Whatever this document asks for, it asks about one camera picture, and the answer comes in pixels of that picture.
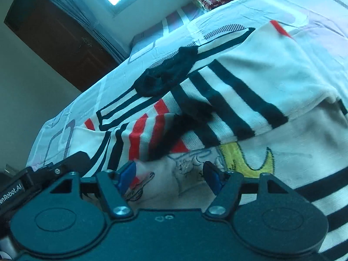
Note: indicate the grey curtain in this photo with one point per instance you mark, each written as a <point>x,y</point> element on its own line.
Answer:
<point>81,13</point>

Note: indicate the striped pillow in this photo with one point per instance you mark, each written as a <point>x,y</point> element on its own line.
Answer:
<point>174,19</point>

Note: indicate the white patterned bed sheet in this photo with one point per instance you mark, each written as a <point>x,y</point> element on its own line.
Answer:
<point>130,92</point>

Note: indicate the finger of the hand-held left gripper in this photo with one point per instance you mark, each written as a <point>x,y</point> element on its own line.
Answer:
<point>77,161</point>

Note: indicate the white striped cartoon sweater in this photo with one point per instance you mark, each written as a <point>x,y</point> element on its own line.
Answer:
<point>272,73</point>

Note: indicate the black small cloth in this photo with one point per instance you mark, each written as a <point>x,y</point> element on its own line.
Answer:
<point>163,70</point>

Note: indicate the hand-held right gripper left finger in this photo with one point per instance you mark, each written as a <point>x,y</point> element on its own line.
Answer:
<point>127,176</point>

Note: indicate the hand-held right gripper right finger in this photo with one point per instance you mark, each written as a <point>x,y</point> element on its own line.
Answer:
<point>213,178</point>

